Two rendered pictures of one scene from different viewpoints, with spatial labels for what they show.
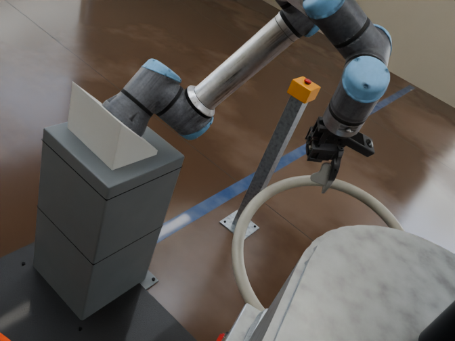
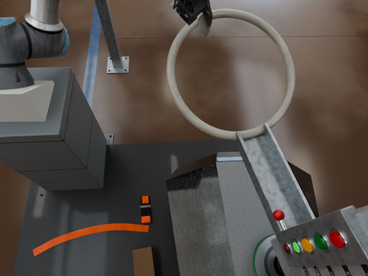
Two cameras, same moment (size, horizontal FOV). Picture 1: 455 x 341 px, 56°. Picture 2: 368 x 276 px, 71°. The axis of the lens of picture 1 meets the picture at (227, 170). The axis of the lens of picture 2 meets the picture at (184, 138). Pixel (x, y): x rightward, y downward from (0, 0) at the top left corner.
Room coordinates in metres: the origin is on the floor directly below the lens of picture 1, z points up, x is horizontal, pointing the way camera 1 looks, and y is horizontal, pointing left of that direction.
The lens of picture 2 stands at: (0.38, 0.19, 1.89)
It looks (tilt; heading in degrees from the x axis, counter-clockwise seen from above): 63 degrees down; 325
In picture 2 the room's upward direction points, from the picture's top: 6 degrees clockwise
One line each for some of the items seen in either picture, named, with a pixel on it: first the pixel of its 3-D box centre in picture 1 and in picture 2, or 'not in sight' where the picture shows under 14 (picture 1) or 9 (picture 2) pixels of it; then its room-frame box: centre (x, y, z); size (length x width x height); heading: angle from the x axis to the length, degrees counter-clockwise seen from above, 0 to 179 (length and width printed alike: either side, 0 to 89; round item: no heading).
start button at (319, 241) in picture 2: not in sight; (321, 242); (0.29, -0.07, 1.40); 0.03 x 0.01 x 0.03; 168
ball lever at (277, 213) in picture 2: not in sight; (282, 223); (0.33, -0.14, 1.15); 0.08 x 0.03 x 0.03; 168
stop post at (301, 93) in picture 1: (269, 162); (105, 15); (2.16, -0.21, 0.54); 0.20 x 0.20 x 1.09; 64
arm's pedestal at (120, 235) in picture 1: (102, 216); (57, 139); (1.37, 0.45, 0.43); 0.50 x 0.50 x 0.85; 64
